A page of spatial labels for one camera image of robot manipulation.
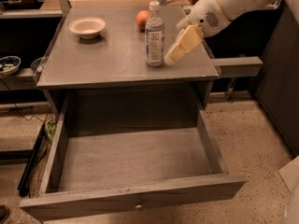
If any orange fruit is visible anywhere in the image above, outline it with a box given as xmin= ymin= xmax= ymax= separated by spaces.
xmin=135 ymin=10 xmax=150 ymax=31

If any clear plastic container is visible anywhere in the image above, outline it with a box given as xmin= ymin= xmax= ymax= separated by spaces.
xmin=30 ymin=57 xmax=48 ymax=74

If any clear plastic water bottle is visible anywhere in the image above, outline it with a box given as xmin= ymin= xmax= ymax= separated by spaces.
xmin=145 ymin=1 xmax=164 ymax=67

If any grey side shelf left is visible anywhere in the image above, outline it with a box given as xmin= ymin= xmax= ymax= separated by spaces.
xmin=0 ymin=68 xmax=36 ymax=91

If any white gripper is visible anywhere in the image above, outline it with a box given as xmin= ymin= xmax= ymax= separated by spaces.
xmin=164 ymin=0 xmax=231 ymax=65

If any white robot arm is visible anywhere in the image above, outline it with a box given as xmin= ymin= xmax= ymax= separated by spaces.
xmin=164 ymin=0 xmax=299 ymax=65

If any dark shoe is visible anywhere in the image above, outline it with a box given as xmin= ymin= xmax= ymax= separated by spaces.
xmin=0 ymin=205 xmax=9 ymax=224

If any black floor bar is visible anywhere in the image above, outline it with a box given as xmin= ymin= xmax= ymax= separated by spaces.
xmin=18 ymin=124 xmax=45 ymax=197

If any white paper bowl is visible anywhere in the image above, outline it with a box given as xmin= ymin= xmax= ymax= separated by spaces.
xmin=68 ymin=17 xmax=106 ymax=39

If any metal drawer knob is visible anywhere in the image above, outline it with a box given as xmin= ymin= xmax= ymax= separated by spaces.
xmin=135 ymin=199 xmax=143 ymax=210

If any open grey top drawer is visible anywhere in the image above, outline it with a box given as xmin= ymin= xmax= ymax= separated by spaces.
xmin=21 ymin=88 xmax=246 ymax=221

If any blue patterned bowl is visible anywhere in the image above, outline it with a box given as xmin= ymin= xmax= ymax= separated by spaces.
xmin=0 ymin=56 xmax=21 ymax=76

